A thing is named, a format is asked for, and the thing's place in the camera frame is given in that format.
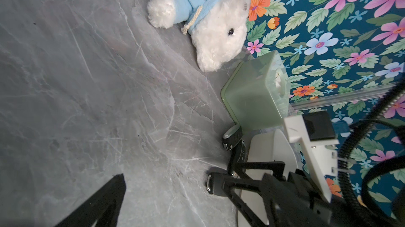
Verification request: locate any green tissue box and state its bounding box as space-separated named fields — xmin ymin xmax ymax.
xmin=220 ymin=51 xmax=291 ymax=132

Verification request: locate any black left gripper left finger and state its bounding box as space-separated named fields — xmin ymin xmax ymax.
xmin=56 ymin=174 xmax=126 ymax=227

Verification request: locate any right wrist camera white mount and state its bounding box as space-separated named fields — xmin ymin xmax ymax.
xmin=283 ymin=111 xmax=339 ymax=202

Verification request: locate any black slim Porsche key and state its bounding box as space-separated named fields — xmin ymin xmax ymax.
xmin=227 ymin=139 xmax=246 ymax=176

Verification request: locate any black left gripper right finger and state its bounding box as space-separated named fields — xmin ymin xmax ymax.
xmin=260 ymin=174 xmax=329 ymax=227

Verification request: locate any white storage box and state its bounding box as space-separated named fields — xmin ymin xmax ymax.
xmin=236 ymin=128 xmax=304 ymax=227

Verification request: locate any white teddy bear blue shirt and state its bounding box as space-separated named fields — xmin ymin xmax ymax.
xmin=147 ymin=0 xmax=251 ymax=72

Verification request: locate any black chrome button key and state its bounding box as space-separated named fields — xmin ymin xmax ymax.
xmin=221 ymin=124 xmax=243 ymax=151

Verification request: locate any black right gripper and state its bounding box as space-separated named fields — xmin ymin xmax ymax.
xmin=219 ymin=161 xmax=351 ymax=227

